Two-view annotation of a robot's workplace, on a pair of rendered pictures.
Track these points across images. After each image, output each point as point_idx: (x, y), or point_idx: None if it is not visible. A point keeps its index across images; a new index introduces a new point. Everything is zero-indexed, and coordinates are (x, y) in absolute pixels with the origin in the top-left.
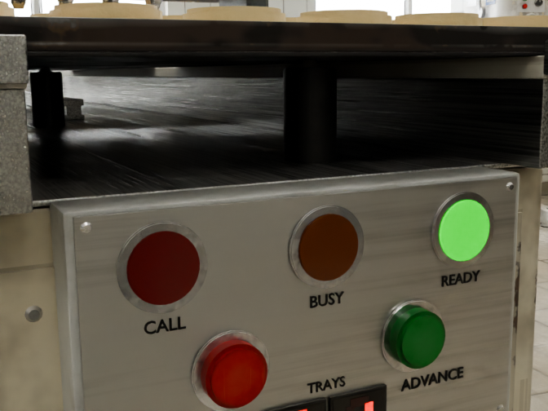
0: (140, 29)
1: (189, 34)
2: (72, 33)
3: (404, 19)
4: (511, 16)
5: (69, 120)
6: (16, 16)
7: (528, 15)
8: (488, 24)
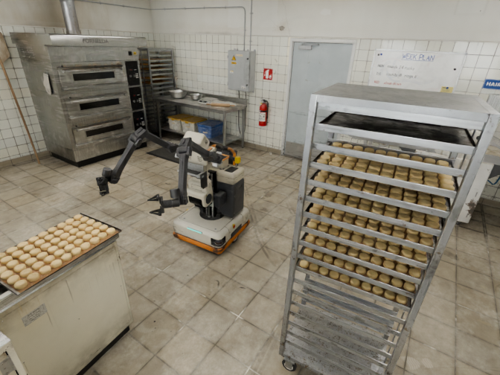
0: (109, 225)
1: (106, 224)
2: (111, 226)
3: (87, 219)
4: (81, 216)
5: (0, 289)
6: (114, 226)
7: (81, 215)
8: (80, 217)
